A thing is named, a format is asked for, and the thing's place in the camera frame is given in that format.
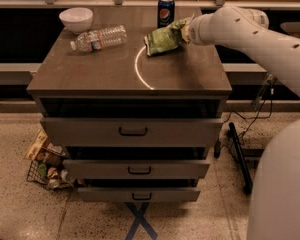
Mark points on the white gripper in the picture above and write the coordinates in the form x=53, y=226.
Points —
x=193, y=32

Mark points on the green jalapeno chip bag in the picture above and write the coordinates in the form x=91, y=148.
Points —
x=168, y=38

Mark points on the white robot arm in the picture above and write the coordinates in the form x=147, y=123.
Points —
x=274, y=210

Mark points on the blue pepsi can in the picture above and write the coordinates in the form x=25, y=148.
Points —
x=165, y=12

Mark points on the clear plastic water bottle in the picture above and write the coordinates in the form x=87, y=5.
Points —
x=95, y=40

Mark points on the grey drawer cabinet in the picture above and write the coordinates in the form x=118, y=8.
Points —
x=124, y=82

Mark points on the black metal stand leg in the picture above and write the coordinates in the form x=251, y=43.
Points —
x=248, y=184

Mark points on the white bowl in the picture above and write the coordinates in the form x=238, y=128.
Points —
x=77, y=20

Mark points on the top grey drawer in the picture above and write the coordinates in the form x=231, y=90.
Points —
x=92, y=132

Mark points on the grey drawer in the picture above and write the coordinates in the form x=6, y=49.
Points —
x=95, y=194
x=92, y=132
x=136, y=169

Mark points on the middle grey drawer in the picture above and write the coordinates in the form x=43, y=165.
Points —
x=136, y=169

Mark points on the blue tape cross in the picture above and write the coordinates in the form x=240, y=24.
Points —
x=140, y=220

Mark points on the bottom grey drawer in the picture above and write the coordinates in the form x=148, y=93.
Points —
x=95, y=194

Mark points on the wire basket with snacks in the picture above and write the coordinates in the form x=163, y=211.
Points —
x=46, y=164

